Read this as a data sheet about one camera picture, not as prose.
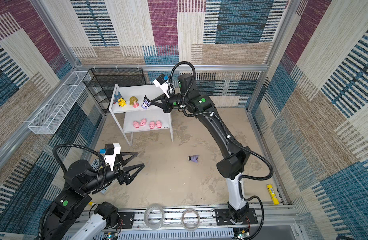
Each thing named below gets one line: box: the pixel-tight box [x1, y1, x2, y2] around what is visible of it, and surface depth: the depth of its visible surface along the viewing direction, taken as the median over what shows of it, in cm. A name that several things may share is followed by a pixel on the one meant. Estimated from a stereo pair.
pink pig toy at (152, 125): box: [149, 121, 156, 130], surface depth 91 cm
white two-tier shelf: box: [109, 84, 174, 146], surface depth 87 cm
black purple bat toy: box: [141, 94, 152, 110], surface depth 69 cm
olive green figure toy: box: [129, 96, 140, 108], surface depth 76 cm
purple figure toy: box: [188, 155, 200, 163], surface depth 93 cm
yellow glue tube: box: [266, 184, 280, 205], surface depth 81 cm
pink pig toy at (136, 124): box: [133, 121, 140, 129], surface depth 91 cm
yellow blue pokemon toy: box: [113, 91, 127, 107], surface depth 76 cm
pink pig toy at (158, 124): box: [155, 120, 162, 129], surface depth 91 cm
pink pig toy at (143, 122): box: [140, 118, 147, 127], surface depth 92 cm
